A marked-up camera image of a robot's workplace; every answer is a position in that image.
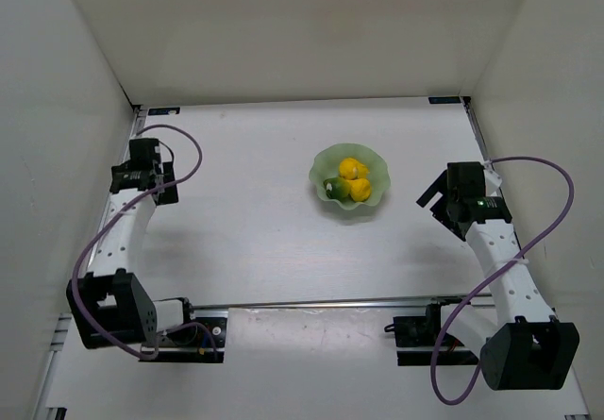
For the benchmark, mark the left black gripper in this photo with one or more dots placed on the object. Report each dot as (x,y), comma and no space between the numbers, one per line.
(166,186)

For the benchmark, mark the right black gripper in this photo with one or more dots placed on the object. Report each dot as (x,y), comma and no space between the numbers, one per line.
(441,206)

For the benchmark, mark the yellow fake pear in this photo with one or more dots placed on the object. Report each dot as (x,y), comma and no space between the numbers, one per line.
(360,189)

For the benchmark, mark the peeled yellow fake lemon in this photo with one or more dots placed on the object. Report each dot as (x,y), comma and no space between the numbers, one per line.
(352,169)

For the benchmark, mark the green yellow fake mango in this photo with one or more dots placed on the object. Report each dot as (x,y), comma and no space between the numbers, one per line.
(337,188)

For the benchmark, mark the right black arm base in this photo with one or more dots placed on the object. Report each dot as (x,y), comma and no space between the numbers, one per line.
(415,336)

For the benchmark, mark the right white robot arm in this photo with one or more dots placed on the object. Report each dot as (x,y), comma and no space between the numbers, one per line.
(518,340)

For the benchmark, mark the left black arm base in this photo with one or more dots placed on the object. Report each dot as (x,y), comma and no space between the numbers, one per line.
(195,344)

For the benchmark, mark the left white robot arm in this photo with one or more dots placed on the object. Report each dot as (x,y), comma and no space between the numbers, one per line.
(110,292)

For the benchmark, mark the green wavy fruit bowl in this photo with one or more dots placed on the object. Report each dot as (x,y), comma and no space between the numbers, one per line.
(326,165)

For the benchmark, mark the left blue corner label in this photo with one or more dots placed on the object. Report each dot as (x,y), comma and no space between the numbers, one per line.
(163,111)

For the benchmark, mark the blue corner label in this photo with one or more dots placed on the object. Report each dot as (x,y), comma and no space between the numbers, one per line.
(444,100)
(163,111)

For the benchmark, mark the right blue corner label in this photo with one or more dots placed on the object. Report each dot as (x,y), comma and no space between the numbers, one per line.
(444,100)

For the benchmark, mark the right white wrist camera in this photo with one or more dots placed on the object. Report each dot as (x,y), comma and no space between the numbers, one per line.
(493,181)

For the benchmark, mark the front aluminium rail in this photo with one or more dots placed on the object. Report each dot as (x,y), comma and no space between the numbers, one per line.
(385,302)

